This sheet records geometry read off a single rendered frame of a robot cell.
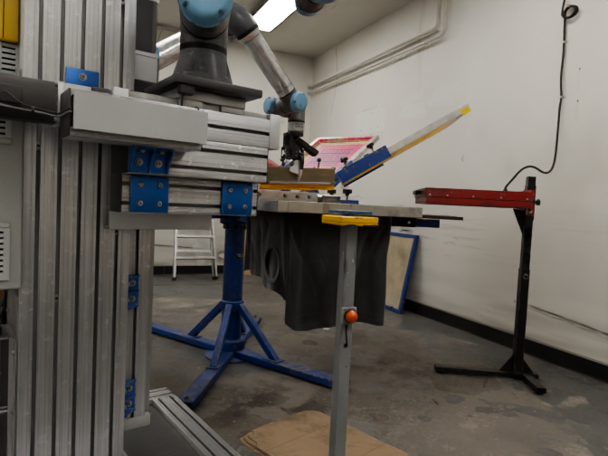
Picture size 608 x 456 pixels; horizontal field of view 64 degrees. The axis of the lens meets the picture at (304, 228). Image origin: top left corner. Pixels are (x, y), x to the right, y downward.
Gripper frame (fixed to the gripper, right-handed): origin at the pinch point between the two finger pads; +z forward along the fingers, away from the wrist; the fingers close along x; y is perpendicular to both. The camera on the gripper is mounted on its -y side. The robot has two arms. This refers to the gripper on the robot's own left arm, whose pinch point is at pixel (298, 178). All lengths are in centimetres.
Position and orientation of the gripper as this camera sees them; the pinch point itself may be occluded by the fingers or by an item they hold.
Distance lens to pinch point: 215.7
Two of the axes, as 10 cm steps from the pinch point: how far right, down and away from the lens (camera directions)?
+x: 4.1, 0.7, -9.1
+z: -0.5, 10.0, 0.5
